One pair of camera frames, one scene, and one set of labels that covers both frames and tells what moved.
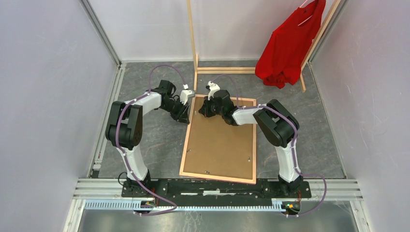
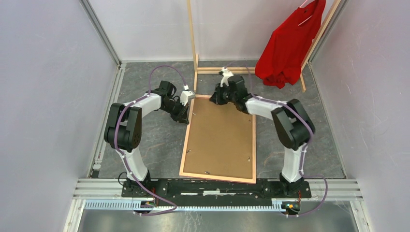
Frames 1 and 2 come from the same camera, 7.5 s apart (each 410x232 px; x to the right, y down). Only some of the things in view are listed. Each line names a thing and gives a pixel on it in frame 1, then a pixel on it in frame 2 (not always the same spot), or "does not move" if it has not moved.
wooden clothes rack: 332,9 does not move
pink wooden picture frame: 186,140 does not move
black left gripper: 182,115 does not move
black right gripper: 204,109 → 216,97
